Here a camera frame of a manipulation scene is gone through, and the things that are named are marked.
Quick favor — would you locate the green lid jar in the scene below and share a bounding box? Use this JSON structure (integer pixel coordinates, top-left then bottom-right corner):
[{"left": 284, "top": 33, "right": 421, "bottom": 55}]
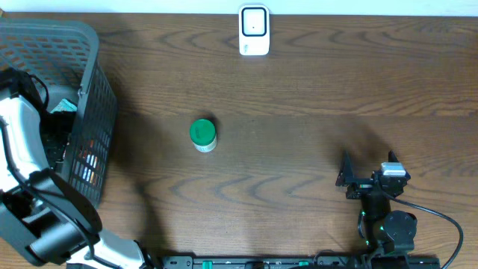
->
[{"left": 190, "top": 119, "right": 217, "bottom": 153}]

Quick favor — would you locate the light green tissue pack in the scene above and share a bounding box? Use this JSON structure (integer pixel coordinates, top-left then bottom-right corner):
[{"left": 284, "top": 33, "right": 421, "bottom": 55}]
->
[{"left": 51, "top": 99, "right": 77, "bottom": 113}]

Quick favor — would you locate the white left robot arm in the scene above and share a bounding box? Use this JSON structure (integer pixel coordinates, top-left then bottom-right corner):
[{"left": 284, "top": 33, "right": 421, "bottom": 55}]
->
[{"left": 1, "top": 68, "right": 155, "bottom": 268}]

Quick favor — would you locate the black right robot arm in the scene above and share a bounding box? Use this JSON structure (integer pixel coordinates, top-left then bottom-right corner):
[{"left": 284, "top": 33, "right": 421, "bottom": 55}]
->
[{"left": 335, "top": 152, "right": 417, "bottom": 255}]

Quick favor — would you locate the grey plastic basket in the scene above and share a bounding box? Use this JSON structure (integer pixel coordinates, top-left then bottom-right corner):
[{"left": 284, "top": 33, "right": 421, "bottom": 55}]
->
[{"left": 1, "top": 19, "right": 117, "bottom": 207}]

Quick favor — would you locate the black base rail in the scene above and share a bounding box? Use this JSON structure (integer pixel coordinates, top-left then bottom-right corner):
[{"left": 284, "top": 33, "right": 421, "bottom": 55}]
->
[{"left": 161, "top": 253, "right": 440, "bottom": 269}]

